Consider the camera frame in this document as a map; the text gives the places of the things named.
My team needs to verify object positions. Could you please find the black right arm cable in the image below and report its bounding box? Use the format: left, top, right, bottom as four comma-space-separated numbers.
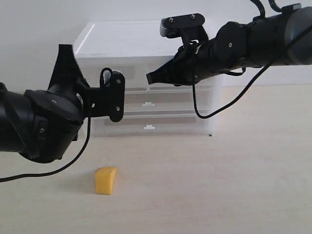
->
190, 0, 312, 119

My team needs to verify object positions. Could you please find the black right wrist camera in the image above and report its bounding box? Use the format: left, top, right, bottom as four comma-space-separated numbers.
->
159, 13, 209, 46

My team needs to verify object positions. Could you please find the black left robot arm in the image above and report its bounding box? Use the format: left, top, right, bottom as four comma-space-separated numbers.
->
0, 44, 89, 164

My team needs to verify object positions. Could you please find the yellow cheese wedge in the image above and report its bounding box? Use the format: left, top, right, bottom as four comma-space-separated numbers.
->
95, 167, 117, 195

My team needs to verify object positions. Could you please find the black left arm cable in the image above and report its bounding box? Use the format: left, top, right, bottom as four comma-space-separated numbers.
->
0, 92, 92, 183

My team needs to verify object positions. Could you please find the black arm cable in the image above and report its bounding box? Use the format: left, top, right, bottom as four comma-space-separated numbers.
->
0, 92, 92, 183
190, 0, 312, 119

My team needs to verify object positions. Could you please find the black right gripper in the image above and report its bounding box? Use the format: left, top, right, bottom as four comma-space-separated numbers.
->
146, 42, 219, 85

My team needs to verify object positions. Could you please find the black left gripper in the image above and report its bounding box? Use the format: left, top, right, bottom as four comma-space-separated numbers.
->
47, 44, 91, 119

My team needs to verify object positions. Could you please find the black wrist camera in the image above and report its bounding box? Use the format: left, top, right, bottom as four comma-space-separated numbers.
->
88, 68, 125, 122
159, 13, 209, 46

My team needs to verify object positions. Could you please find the white plastic drawer cabinet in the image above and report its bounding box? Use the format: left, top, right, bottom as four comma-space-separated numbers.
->
72, 20, 224, 138

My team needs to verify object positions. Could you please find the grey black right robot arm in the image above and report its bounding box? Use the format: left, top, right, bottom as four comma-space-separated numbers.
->
146, 4, 312, 86

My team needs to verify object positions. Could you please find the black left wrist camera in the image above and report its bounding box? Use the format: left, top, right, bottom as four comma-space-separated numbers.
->
88, 68, 125, 122

